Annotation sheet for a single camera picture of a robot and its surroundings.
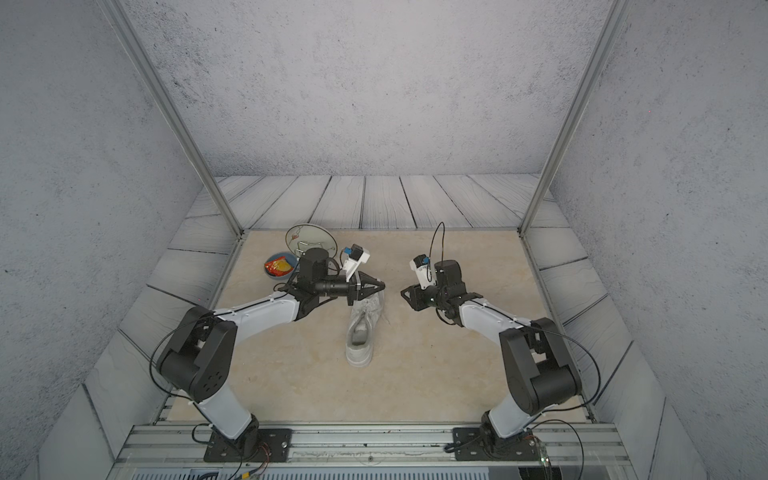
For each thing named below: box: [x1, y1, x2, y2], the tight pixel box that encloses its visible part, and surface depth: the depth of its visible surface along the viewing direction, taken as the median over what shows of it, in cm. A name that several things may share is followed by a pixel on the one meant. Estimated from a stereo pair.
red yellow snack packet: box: [264, 256, 294, 277], surface depth 107 cm
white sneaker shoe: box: [346, 289, 385, 368], surface depth 87 cm
